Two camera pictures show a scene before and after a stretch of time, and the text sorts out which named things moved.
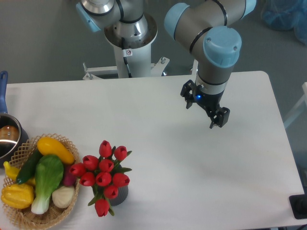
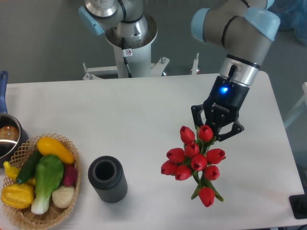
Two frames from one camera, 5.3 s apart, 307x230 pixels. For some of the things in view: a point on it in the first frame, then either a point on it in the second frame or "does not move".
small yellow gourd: x=13 y=173 does not move
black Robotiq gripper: x=210 y=101 to x=223 y=106
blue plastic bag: x=283 y=15 does not move
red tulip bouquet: x=105 y=175 to x=196 y=160
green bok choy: x=48 y=175 does not move
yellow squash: x=50 y=146 does not move
